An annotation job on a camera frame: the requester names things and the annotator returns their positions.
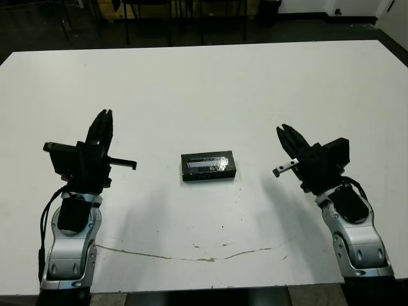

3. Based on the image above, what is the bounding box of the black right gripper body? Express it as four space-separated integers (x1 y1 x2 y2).
272 142 347 194

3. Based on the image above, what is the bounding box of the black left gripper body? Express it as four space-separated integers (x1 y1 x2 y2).
62 141 138 196

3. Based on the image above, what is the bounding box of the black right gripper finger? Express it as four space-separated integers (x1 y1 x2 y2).
275 126 300 166
280 124 310 159

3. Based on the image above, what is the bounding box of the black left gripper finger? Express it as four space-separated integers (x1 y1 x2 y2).
100 109 115 157
85 109 108 148

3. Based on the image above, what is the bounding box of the black box lid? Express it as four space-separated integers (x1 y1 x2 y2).
180 149 237 184

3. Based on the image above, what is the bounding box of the grey chair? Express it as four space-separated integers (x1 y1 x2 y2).
52 0 106 41

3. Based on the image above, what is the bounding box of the black chair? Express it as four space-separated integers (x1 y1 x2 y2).
122 0 173 47
199 0 249 45

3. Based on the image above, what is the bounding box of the black trash bin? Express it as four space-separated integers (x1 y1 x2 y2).
257 0 283 28

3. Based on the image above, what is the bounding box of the white door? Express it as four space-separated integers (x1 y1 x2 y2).
375 0 408 52

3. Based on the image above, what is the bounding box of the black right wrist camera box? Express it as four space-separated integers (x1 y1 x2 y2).
326 137 351 169

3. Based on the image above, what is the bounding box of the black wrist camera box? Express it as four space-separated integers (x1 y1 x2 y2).
326 137 351 169
43 142 80 175

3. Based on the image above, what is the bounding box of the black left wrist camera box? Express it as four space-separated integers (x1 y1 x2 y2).
43 142 80 175

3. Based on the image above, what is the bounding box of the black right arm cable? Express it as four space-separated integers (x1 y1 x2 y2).
342 177 370 205

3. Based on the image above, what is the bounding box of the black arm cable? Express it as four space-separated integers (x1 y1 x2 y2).
37 187 69 283
342 177 370 205

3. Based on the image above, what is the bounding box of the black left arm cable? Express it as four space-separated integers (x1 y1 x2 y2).
37 187 69 283

